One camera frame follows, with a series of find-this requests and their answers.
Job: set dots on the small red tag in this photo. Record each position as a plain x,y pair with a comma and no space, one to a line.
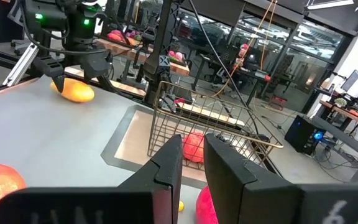
179,100

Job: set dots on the silver aluminium extrusion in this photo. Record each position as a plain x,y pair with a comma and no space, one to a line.
20,65

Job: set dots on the beige grey-bordered baking mat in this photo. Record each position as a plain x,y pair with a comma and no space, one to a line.
132,140

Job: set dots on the small potted succulent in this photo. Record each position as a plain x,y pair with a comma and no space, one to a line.
340,102

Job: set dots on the yellow orange toy mango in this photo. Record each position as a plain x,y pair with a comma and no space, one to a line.
76,91

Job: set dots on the wooden background table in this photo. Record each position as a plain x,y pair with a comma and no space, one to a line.
120,48

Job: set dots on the black computer tower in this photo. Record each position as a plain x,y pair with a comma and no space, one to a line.
300,133

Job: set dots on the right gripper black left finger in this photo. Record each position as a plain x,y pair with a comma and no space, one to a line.
166,174

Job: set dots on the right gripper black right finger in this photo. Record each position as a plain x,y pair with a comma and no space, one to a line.
228,186

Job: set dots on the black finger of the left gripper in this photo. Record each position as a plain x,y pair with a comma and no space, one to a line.
96,67
53,70

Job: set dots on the red textured toy fruit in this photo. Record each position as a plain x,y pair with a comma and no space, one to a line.
193,147

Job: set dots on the smooth red toy apple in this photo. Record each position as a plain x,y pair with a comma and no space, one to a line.
205,208

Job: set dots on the computer monitor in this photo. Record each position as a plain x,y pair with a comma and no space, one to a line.
351,80

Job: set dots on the wooden top desk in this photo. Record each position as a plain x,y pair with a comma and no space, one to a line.
337,109

